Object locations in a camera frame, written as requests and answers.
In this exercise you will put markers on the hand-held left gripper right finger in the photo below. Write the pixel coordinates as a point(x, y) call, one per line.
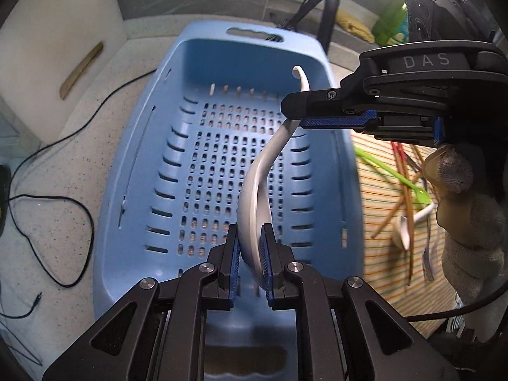
point(266, 264)

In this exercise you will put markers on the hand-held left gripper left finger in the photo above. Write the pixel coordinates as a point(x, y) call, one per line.
point(234, 264)

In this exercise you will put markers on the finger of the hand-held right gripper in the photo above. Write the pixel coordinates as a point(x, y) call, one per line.
point(317, 105)

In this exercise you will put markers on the white ceramic spoon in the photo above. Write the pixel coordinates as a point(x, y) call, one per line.
point(254, 190)
point(403, 232)

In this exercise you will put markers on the blue plastic basket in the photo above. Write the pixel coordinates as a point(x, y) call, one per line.
point(238, 63)

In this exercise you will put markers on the green silicone spoon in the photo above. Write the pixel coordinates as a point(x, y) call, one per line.
point(421, 196)

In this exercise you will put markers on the red chopstick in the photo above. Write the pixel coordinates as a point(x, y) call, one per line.
point(405, 246)
point(404, 166)

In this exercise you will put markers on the person's right hand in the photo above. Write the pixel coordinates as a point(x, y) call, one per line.
point(456, 174)

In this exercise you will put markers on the green bottle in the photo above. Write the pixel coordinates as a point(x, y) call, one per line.
point(391, 27)

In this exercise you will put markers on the yellow cloth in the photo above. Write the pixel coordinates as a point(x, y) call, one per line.
point(355, 27)

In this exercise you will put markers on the black tripod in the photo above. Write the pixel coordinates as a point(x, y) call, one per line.
point(328, 12)

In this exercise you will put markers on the striped cloth mat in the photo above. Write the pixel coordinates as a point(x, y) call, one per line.
point(377, 278)

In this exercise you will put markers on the brown wooden chopstick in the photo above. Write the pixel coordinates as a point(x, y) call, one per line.
point(424, 170)
point(391, 216)

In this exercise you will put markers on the black device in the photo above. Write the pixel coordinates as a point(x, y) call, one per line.
point(4, 198)

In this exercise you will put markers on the wooden stick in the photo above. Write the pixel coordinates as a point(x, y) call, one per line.
point(79, 71)

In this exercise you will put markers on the white cutting board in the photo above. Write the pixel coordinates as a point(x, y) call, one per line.
point(59, 27)

